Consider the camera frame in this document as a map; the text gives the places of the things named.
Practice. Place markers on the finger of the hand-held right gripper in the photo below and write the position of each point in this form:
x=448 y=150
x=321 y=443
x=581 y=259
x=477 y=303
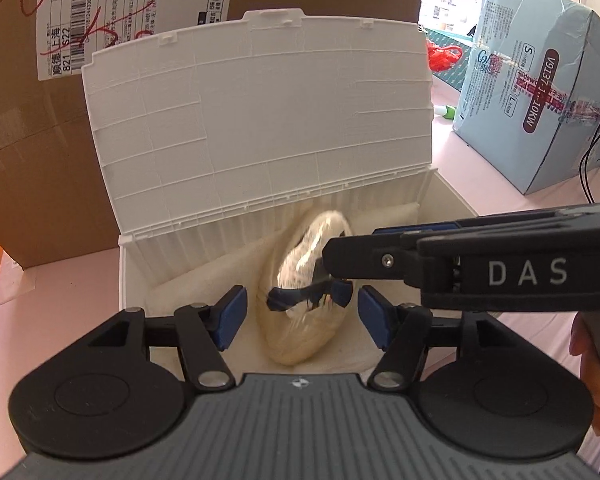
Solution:
x=370 y=257
x=530 y=216

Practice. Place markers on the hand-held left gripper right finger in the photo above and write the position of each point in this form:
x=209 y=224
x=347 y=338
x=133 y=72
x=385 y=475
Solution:
x=375 y=317

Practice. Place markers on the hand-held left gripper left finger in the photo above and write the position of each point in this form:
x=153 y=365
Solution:
x=232 y=317

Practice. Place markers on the plastic-wrapped bread loaf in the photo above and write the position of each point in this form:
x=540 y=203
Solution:
x=300 y=335

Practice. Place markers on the white plastic storage box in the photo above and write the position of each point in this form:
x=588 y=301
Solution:
x=255 y=120

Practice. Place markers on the white cloth lining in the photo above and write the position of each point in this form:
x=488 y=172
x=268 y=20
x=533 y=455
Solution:
x=190 y=285

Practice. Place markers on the large light blue cardboard box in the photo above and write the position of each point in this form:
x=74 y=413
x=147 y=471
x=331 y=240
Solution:
x=520 y=90

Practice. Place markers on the small green white bottle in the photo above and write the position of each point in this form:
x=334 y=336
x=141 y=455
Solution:
x=445 y=111

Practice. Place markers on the teal flat box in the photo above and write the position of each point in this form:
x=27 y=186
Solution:
x=450 y=80

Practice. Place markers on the red plastic bag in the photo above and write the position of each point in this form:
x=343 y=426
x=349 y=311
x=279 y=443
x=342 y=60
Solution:
x=442 y=57

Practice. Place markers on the brown cardboard box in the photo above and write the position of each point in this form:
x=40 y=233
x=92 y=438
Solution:
x=40 y=170

